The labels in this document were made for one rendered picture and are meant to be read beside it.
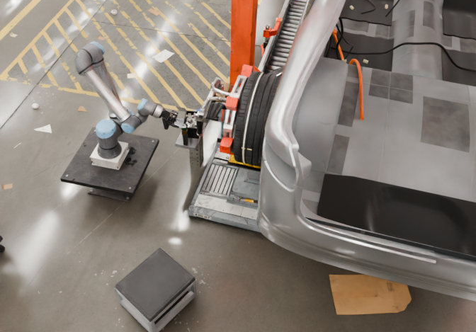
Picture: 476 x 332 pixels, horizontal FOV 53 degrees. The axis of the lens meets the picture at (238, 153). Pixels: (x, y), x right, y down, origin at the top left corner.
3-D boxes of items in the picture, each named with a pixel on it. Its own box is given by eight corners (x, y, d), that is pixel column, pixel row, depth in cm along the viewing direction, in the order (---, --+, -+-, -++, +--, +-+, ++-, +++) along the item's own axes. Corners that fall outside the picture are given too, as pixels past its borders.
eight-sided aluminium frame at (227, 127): (231, 168, 345) (232, 112, 306) (222, 166, 346) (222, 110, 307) (249, 119, 381) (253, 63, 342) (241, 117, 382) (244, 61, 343)
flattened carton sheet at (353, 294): (413, 311, 334) (415, 309, 332) (336, 315, 331) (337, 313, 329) (401, 273, 355) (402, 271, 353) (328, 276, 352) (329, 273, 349)
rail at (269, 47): (248, 130, 431) (250, 112, 415) (239, 129, 432) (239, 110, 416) (297, -2, 596) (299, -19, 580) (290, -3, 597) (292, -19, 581)
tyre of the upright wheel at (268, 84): (267, 179, 360) (264, 149, 298) (236, 173, 364) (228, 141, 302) (285, 102, 381) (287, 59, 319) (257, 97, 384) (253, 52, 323)
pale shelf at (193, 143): (195, 150, 378) (195, 148, 376) (175, 146, 381) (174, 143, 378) (211, 115, 407) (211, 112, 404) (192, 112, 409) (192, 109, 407)
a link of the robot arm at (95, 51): (111, 133, 381) (74, 48, 336) (125, 121, 392) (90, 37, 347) (125, 136, 374) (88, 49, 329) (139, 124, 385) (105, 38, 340)
